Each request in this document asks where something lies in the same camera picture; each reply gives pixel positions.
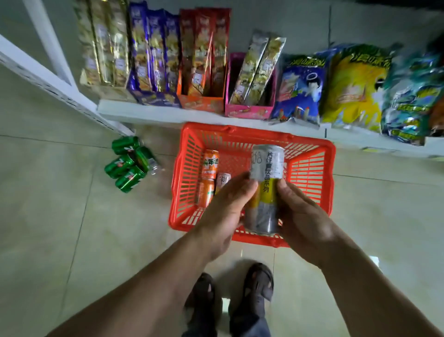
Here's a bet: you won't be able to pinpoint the person's right hand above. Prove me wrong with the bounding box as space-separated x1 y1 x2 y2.
277 179 349 269

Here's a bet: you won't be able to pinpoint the person's left hand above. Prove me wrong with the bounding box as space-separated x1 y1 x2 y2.
194 172 259 262

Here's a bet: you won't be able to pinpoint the tall white yellow silver can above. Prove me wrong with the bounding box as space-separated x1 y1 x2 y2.
243 144 286 235

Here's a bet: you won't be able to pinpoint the person's right forearm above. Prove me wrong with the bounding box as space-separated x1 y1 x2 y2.
318 233 444 337

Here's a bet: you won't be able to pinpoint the person's left forearm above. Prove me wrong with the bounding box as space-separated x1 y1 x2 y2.
45 227 216 337

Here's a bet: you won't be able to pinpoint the small beige drink can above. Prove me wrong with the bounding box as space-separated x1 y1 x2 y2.
214 172 232 196

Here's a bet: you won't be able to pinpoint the orange plastic shopping basket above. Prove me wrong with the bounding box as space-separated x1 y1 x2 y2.
168 122 336 248

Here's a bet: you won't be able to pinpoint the orange soda can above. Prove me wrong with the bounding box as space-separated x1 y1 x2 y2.
196 178 216 208
201 149 220 181

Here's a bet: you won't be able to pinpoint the pink display carton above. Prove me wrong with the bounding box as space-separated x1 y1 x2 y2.
224 52 279 121

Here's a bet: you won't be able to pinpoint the orange display carton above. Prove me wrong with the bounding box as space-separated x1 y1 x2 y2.
176 62 226 114

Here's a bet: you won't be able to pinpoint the person's right dark sandal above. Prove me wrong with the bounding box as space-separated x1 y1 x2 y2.
230 262 275 327

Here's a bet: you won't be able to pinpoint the person's dark sandal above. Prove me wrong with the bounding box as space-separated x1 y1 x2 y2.
185 272 218 334
230 262 275 327

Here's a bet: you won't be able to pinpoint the green soda can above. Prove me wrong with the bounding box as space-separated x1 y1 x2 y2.
111 136 141 155
115 165 146 194
104 154 136 180
135 146 153 173

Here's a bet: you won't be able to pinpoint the white shelf board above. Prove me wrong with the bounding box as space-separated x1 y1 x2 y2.
97 99 444 159

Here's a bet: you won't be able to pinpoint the blue chip bag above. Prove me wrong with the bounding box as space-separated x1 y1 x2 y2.
269 50 334 126

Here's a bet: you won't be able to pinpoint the person's left dark sandal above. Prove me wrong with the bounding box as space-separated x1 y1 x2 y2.
185 272 218 334

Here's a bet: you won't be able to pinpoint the silver gold snack stick packet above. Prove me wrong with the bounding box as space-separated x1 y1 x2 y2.
229 30 271 105
244 34 287 107

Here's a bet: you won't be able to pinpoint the yellow chip bag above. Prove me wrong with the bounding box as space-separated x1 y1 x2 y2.
320 43 393 134

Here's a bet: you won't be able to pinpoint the blue display carton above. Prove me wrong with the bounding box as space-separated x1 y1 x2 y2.
126 71 182 108

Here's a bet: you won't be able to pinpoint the red snack stick packet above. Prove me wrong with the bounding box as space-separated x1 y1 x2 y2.
210 7 231 98
187 8 216 97

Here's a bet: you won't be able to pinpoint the person's blue trousers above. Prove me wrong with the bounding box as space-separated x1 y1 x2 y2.
181 312 272 337

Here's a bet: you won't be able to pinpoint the blue snack stick packet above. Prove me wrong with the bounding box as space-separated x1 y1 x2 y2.
128 1 154 92
147 9 168 93
163 12 181 94

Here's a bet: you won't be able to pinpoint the teal chip bag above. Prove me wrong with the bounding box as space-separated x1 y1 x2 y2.
380 44 444 147

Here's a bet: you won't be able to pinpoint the orange chip bag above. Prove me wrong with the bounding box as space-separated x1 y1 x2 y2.
428 100 444 138

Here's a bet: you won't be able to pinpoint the white perforated shelf rail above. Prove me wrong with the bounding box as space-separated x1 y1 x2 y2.
0 34 136 137

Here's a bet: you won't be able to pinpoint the white shelf post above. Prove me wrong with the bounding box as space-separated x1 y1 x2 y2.
22 0 79 91

